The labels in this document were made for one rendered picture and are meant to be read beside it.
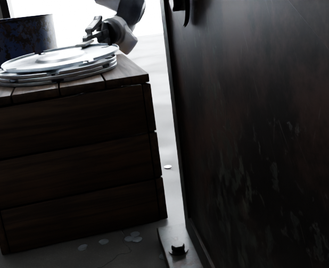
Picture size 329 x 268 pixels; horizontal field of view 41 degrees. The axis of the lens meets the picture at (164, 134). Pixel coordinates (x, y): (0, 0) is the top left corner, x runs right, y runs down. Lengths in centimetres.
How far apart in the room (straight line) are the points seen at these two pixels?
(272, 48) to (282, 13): 3
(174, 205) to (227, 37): 71
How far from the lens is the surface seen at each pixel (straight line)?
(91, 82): 93
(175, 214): 108
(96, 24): 132
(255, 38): 39
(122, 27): 145
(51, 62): 109
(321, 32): 28
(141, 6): 149
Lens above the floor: 51
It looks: 18 degrees down
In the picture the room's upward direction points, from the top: 7 degrees counter-clockwise
